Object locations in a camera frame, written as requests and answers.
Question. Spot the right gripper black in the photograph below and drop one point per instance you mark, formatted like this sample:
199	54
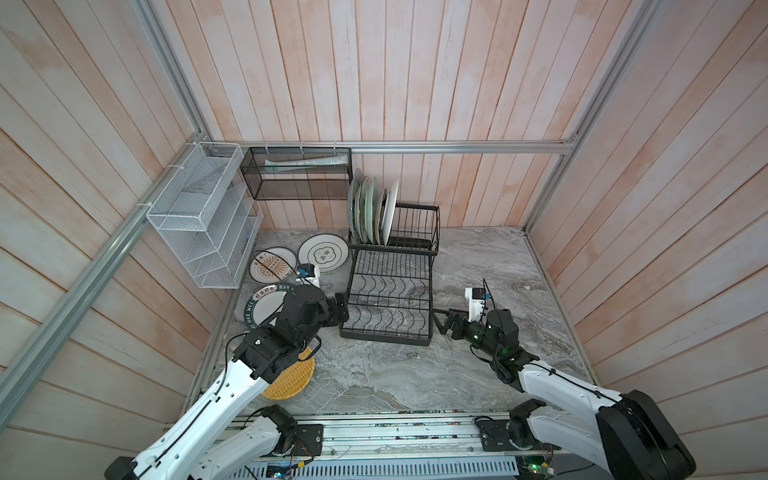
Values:
451	319

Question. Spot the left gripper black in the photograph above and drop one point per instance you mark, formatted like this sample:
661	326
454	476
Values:
332	315

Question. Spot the black wire dish rack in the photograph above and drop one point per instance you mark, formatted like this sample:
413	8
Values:
390	288

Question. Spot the light green flower plate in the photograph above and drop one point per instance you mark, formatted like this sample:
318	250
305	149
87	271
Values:
371	196

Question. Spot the orange sunburst plate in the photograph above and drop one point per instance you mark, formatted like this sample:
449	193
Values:
272	265
389	211

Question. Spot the large teal green plate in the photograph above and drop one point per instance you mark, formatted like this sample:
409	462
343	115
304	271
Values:
352	206

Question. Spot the black round plate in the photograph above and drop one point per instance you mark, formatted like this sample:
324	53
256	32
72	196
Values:
379	214

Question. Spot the cream floral plate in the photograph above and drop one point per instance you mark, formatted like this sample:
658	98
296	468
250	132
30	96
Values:
360	216

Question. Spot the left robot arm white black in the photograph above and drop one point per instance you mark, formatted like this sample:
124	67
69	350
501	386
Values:
264	353

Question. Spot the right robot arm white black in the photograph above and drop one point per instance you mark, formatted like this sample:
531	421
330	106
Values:
625	434

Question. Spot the dark green rim plate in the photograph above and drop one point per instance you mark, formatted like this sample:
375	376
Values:
263	303

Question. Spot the white plate black outline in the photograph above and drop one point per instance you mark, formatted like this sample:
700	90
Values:
326	251

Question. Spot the yellow woven round mat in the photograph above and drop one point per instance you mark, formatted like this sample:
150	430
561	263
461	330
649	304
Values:
293	380

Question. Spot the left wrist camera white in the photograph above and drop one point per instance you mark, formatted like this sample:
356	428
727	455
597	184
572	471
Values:
308	274

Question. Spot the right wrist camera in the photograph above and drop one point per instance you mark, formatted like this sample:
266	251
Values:
476	298

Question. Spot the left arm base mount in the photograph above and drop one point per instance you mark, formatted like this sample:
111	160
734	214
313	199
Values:
295	438

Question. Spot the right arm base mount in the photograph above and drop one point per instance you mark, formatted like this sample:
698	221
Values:
512	434

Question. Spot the white wire mesh shelf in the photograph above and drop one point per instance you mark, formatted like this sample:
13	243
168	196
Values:
204	215

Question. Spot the aluminium front rail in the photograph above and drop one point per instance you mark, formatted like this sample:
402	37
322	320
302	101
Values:
260	438

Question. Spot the black mesh wall basket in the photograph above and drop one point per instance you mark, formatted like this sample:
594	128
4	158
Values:
297	173

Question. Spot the horizontal aluminium wall rail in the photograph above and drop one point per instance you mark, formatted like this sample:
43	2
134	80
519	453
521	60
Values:
425	147

